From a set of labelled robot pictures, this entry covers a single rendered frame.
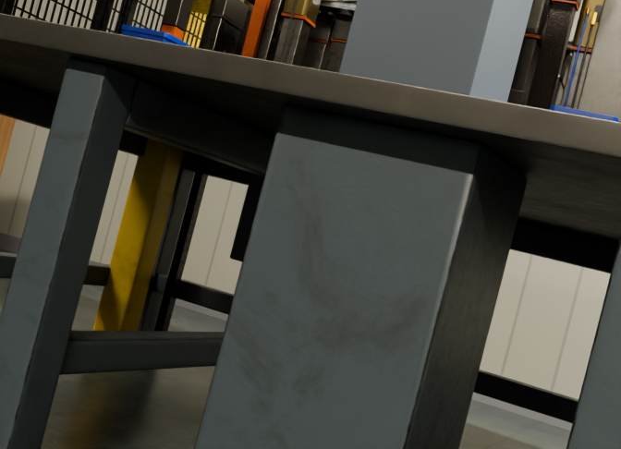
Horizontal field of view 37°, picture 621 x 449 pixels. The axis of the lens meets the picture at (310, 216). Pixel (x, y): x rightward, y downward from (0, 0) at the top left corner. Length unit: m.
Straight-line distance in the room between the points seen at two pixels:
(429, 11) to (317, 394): 0.55
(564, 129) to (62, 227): 0.75
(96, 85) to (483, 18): 0.58
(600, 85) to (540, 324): 2.17
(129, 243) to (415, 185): 1.73
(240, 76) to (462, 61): 0.30
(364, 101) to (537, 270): 2.65
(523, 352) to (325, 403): 2.56
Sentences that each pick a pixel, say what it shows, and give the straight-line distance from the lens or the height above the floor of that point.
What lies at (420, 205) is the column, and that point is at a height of 0.56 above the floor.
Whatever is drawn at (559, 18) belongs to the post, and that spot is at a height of 1.00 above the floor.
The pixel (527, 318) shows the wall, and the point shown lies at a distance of 3.79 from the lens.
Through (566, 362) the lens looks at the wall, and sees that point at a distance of 3.76.
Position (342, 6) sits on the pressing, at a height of 0.99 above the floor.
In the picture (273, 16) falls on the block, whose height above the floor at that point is 0.94.
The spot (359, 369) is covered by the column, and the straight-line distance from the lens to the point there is 1.26.
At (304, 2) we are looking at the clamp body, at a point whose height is 0.96.
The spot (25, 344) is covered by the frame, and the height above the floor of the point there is 0.22.
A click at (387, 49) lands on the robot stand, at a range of 1.36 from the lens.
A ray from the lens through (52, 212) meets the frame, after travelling 1.47.
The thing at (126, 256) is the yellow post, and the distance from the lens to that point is 2.88.
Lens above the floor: 0.50
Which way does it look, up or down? 1 degrees up
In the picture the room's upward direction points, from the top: 14 degrees clockwise
